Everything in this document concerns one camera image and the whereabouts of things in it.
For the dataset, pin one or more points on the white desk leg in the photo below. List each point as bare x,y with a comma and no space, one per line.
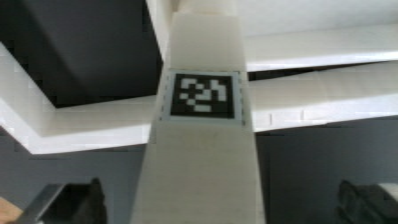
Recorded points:
199,183

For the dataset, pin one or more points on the white U-shaped obstacle frame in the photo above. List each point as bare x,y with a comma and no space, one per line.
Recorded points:
304,100

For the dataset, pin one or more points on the white desk tabletop tray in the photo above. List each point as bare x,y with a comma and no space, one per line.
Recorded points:
274,34

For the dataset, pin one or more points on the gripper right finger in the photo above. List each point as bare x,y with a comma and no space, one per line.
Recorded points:
368,203

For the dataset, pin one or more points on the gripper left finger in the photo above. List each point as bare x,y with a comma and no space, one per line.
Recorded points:
67,204

